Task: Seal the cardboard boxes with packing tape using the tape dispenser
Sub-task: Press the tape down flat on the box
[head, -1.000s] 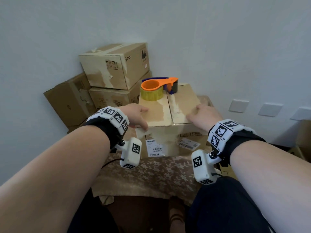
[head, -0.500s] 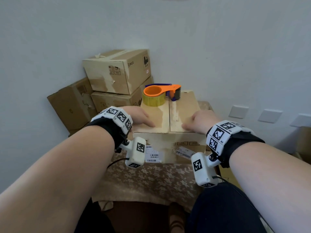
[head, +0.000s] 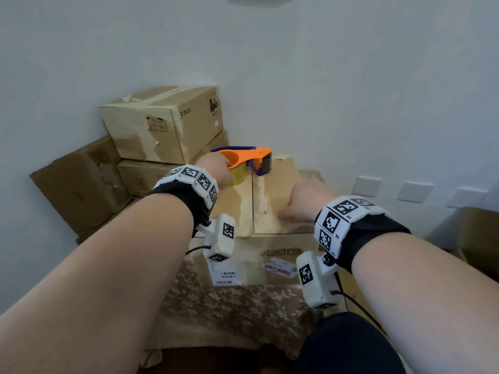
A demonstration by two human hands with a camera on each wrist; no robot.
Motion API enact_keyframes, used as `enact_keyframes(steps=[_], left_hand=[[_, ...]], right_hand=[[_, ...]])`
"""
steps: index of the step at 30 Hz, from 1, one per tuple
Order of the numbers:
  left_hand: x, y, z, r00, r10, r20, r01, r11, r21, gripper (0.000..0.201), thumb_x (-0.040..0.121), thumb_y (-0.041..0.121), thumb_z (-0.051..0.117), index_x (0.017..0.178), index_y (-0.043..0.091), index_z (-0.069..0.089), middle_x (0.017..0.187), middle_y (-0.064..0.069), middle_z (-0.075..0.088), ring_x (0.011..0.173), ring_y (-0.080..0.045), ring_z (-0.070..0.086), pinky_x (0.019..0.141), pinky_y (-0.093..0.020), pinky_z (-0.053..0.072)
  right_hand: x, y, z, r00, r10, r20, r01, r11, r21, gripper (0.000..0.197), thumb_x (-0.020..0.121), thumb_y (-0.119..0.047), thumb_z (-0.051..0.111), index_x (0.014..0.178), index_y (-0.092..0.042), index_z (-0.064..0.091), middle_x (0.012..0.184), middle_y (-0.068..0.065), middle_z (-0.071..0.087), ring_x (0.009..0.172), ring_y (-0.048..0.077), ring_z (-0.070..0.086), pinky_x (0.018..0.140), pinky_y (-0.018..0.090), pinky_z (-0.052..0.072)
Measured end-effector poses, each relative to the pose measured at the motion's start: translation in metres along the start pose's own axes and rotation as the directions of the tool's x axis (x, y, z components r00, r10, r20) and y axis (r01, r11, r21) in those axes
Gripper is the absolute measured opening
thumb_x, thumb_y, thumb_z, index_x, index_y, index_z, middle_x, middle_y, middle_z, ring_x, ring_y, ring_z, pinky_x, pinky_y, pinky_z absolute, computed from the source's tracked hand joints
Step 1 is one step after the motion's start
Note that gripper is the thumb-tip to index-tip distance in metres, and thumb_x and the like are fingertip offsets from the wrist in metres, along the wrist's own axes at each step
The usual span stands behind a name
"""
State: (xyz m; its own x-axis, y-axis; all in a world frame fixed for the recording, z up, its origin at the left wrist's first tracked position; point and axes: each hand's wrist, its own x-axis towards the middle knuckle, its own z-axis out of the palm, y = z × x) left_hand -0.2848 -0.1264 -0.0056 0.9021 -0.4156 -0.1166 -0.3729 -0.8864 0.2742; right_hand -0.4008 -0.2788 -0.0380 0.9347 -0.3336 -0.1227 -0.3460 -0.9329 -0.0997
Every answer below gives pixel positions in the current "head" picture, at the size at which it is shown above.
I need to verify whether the person's right forearm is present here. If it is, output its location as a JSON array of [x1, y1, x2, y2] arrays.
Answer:
[[350, 231, 499, 374]]

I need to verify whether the person's left hand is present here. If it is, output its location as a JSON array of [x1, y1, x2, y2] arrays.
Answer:
[[194, 153, 234, 190]]

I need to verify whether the open brown cardboard box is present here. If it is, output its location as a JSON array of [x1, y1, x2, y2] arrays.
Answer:
[[452, 206, 499, 278]]

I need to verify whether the orange tape dispenser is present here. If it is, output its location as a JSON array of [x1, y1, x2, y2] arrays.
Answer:
[[211, 146, 273, 176]]

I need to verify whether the yellowish packing tape roll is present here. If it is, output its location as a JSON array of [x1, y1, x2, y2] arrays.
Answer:
[[228, 163, 247, 187]]

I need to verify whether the slanted white barcode label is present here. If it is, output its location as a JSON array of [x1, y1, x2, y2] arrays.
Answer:
[[261, 256, 299, 278]]

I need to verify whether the wrist marker band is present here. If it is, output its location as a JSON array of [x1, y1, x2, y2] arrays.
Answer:
[[146, 164, 219, 236], [314, 195, 412, 274]]

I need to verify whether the right wrist marker band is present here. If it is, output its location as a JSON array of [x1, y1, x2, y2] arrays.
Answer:
[[314, 195, 412, 274]]

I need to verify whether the flat dark brown cardboard box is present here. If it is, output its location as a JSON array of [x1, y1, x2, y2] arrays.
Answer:
[[75, 196, 142, 246]]

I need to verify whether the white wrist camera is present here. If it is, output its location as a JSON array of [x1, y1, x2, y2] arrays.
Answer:
[[296, 251, 344, 310], [196, 213, 237, 264]]

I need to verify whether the plain cardboard box under stack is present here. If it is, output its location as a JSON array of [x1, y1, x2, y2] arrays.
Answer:
[[116, 130, 229, 198]]

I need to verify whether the tilted brown cardboard box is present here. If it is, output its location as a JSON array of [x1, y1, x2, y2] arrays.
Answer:
[[30, 135, 132, 232]]

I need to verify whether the brown cardboard box with labels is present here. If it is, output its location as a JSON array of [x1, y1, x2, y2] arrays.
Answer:
[[191, 155, 325, 287]]

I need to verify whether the right camera black cable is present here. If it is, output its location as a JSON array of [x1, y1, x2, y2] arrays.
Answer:
[[331, 272, 389, 338]]

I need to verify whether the camouflage pattern tablecloth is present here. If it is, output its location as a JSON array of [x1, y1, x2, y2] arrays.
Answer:
[[140, 169, 352, 368]]

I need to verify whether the person's dark trouser leg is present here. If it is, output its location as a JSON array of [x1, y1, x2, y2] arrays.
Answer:
[[294, 311, 408, 374]]

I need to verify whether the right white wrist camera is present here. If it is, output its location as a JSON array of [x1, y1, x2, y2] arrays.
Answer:
[[296, 251, 344, 310]]

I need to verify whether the left wrist marker band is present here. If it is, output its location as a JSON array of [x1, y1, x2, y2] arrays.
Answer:
[[146, 164, 219, 236]]

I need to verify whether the person's right hand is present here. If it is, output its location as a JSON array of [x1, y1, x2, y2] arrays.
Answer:
[[277, 178, 342, 223]]

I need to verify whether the person's left forearm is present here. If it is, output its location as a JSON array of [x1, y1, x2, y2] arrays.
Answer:
[[0, 192, 195, 374]]

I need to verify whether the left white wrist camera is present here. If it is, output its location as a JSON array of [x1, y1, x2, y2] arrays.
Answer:
[[196, 213, 237, 264]]

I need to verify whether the printed cardboard box with torn tape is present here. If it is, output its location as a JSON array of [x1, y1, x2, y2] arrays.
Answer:
[[98, 86, 224, 165]]

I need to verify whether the white wall socket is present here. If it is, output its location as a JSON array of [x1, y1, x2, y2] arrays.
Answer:
[[445, 187, 489, 210], [396, 181, 434, 204], [351, 175, 383, 198]]

